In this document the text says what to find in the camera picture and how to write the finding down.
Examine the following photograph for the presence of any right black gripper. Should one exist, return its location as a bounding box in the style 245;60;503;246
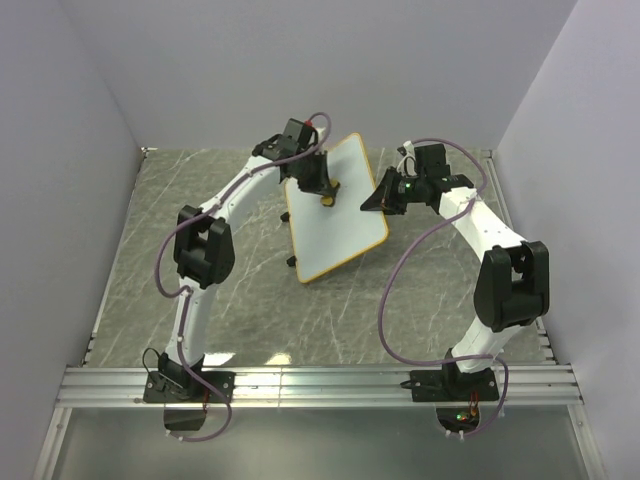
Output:
360;168;425;218

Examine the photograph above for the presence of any yellow bone-shaped eraser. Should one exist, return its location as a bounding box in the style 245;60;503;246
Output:
321;179;340;207

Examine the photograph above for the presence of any yellow-framed whiteboard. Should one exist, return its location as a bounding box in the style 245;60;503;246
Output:
284;133;390;284

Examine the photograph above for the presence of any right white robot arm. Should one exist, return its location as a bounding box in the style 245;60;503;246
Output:
360;167;550;400

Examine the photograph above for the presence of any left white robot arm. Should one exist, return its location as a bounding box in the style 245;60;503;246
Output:
154;123;336;402

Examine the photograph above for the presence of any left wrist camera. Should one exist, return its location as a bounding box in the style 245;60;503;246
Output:
277;118;320;155

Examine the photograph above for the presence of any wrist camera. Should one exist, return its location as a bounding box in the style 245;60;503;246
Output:
277;118;320;155
396;141;451;179

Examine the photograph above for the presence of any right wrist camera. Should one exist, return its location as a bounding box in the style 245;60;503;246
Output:
396;141;451;179

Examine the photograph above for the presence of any wire whiteboard stand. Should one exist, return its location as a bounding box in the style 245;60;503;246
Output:
280;211;297;268

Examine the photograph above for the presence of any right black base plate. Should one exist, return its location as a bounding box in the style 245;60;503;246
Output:
401;364;500;403

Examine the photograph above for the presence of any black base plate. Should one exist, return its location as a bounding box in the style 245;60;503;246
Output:
142;370;236;404
401;364;500;403

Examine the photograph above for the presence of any aluminium mounting rail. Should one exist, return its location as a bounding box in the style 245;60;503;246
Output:
54;364;583;408

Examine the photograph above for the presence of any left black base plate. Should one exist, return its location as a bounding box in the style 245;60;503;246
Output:
142;370;236;404

